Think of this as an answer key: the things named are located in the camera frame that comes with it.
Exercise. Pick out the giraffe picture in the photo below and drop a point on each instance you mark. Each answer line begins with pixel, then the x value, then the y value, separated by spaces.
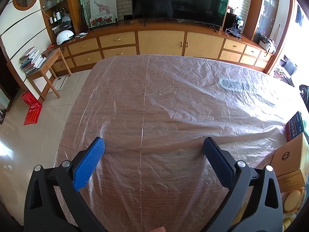
pixel 103 7

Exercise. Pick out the clear plastic table sheet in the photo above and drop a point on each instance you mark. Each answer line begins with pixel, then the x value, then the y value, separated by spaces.
pixel 144 101

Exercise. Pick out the red paper bag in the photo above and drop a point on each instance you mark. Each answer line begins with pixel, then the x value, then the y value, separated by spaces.
pixel 32 112

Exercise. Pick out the pale yellow plastic container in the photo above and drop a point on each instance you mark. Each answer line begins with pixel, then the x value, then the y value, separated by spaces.
pixel 286 224

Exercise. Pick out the small wooden side table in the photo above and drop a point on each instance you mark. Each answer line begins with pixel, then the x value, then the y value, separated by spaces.
pixel 49 59

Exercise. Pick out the tall black box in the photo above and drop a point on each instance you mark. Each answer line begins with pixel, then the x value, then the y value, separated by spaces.
pixel 229 20

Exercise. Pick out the long wooden wall cabinet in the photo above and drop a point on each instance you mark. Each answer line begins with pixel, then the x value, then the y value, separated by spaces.
pixel 159 42

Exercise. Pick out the potted plant with red flowers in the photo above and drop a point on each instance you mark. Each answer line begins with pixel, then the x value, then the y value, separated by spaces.
pixel 279 73

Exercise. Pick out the white helmet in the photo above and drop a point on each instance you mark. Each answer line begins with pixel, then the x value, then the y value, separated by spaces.
pixel 64 36

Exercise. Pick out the red flower picture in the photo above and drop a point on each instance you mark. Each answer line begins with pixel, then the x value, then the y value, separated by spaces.
pixel 101 21

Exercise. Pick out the dark armchair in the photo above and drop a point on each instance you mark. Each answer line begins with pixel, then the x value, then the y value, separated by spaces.
pixel 289 66

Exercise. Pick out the dark wooden door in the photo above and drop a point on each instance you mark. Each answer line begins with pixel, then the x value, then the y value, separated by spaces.
pixel 6 82

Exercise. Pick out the white plastic basket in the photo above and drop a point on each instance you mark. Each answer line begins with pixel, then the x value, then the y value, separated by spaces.
pixel 265 43

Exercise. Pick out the green long poles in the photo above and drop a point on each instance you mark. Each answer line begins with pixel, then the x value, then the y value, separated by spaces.
pixel 82 7

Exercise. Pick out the person's left hand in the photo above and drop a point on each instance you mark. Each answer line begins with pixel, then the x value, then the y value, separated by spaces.
pixel 158 229

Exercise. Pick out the black coffee machine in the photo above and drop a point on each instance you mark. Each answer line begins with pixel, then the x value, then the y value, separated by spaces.
pixel 239 23

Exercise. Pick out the white face mask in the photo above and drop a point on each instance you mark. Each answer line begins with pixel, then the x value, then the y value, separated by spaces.
pixel 80 35

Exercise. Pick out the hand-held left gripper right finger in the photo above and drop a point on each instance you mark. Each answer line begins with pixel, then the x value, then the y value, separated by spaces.
pixel 218 164

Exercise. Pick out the cluster of small bottles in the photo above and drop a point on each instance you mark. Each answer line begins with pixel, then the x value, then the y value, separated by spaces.
pixel 55 17

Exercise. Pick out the dark blue box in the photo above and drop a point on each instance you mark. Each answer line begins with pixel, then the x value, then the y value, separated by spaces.
pixel 295 125

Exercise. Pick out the brown cardboard box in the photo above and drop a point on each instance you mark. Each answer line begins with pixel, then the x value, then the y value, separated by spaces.
pixel 289 157

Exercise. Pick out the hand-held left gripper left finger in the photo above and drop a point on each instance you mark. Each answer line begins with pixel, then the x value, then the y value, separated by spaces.
pixel 89 164

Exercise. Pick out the grey helmet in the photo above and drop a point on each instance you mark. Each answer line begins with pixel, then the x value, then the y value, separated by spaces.
pixel 66 21

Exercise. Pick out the stack of books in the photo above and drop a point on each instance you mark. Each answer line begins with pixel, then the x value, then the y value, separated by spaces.
pixel 32 60

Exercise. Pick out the small black clock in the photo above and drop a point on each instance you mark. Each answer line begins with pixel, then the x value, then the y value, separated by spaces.
pixel 127 17

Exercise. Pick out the large black television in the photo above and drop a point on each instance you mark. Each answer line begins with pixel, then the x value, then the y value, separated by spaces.
pixel 178 0

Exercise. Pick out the dark hanging cloth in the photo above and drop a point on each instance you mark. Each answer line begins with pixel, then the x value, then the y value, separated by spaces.
pixel 299 15

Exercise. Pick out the white flat panel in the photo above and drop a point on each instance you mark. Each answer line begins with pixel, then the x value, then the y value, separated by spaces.
pixel 58 84

